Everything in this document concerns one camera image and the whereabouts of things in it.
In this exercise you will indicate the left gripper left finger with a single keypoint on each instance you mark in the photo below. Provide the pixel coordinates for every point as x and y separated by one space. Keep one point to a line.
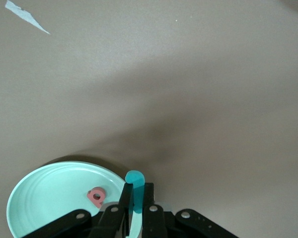
109 223

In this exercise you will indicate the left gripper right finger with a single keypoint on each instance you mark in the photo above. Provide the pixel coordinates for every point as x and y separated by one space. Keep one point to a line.
154 223

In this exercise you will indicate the pink foam letter p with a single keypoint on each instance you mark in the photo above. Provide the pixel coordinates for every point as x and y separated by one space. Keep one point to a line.
90 196

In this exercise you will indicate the teal foam letter l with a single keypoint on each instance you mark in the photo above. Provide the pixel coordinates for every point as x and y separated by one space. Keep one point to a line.
136 188

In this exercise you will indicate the light green plate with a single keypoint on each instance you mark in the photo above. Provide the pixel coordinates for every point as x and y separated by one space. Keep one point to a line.
52 198

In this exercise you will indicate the white paper scrap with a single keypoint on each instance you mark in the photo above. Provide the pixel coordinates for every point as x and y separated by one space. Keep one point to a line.
24 15

